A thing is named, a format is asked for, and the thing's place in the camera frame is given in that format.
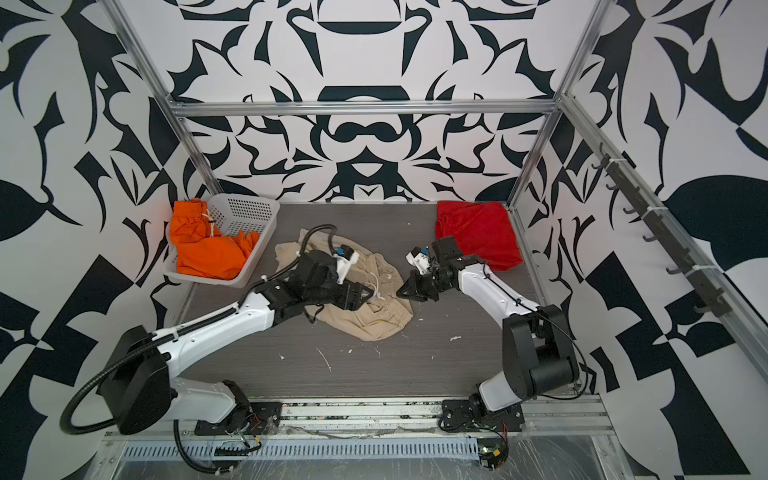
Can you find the beige shorts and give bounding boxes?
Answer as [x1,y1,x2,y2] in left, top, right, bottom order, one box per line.
[306,235,413,342]

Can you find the red shorts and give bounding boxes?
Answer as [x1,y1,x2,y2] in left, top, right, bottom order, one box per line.
[435,201,523,271]

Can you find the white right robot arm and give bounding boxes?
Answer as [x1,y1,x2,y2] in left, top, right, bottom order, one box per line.
[397,237,580,412]

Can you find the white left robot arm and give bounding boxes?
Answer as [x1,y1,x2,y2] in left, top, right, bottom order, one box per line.
[97,245,373,435]

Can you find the orange shorts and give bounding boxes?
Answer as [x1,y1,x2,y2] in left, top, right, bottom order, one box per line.
[169,199,260,280]

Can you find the white plastic laundry basket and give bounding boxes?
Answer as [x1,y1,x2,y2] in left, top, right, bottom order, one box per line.
[164,194,280,288]

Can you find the black hook rack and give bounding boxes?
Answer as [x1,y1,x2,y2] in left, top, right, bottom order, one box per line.
[592,143,733,317]

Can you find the white beige shorts drawstring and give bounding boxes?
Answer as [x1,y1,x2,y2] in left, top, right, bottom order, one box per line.
[367,272,384,300]

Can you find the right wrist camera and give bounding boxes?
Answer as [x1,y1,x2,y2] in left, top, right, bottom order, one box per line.
[406,247,431,275]

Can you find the white orange shorts drawstring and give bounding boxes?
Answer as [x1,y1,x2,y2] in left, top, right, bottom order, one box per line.
[201,213,216,237]

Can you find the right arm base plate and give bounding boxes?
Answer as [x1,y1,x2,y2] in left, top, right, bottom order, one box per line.
[438,394,525,433]

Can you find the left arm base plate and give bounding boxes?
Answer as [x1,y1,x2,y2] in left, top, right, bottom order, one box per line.
[194,401,283,436]

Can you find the white slotted cable duct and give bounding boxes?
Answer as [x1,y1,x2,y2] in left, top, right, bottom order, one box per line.
[122,437,481,462]

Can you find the aluminium mounting rail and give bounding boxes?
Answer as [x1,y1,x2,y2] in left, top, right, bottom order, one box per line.
[104,394,616,442]

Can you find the aluminium frame horizontal bar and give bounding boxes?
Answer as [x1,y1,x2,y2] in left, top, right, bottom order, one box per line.
[172,99,552,118]

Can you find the aluminium frame right side bar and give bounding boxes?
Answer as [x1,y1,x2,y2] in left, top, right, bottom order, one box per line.
[555,94,767,378]

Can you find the aluminium frame left post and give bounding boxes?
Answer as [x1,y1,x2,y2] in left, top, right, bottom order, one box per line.
[99,0,223,195]

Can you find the aluminium frame post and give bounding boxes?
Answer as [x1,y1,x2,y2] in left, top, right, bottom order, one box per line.
[99,0,223,195]
[506,0,619,208]

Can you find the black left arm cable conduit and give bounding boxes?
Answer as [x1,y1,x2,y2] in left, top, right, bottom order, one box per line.
[58,223,340,475]

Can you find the aluminium frame right post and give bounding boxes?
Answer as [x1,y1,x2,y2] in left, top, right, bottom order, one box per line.
[506,0,619,208]

